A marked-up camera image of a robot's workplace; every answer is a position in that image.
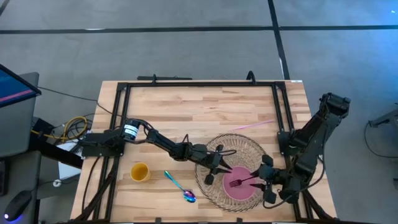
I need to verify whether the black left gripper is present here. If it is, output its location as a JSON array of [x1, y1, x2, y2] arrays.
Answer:
[[191, 144, 233, 186]]

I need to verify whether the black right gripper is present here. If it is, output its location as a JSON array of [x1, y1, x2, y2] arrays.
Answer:
[[249, 154, 282, 205]]

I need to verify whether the silver metal fork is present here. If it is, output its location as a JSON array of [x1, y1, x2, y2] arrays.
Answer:
[[229, 175, 256, 189]]

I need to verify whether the pink plastic bowl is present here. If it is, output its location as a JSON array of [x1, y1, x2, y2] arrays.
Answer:
[[221, 166, 261, 202]]

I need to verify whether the round woven straw placemat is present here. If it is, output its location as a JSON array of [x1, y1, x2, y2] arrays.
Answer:
[[194, 133, 272, 213]]

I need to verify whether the iridescent blue metal spoon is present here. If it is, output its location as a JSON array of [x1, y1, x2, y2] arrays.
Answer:
[[164, 170, 197, 203]]

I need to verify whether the yellow ribbed cup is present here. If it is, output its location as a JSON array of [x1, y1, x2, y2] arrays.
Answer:
[[129, 162, 152, 183]]

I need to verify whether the thin pink stick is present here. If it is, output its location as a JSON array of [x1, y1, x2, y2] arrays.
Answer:
[[229, 119, 275, 132]]

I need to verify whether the grey metal stand leg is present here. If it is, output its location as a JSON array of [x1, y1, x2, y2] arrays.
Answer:
[[369, 108, 398, 128]]

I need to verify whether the white paper sheet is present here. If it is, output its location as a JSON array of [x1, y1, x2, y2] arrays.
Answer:
[[57, 141, 83, 180]]

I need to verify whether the black computer mouse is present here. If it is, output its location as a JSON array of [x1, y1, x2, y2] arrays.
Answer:
[[3, 190, 33, 223]]

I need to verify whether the computer monitor blue screen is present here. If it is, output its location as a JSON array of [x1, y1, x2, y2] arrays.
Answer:
[[0, 63, 42, 108]]

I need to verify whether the black aluminium table frame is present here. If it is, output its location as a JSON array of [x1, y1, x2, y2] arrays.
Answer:
[[74, 81, 340, 224]]

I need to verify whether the black flat frame clamp bar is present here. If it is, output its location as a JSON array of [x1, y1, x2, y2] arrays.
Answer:
[[136, 74, 193, 82]]

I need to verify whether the black looped floor cable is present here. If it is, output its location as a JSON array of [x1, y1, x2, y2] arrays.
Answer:
[[362, 119, 398, 159]]

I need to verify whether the yellow cable coil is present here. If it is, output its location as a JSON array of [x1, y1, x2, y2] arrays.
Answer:
[[30, 116, 89, 142]]

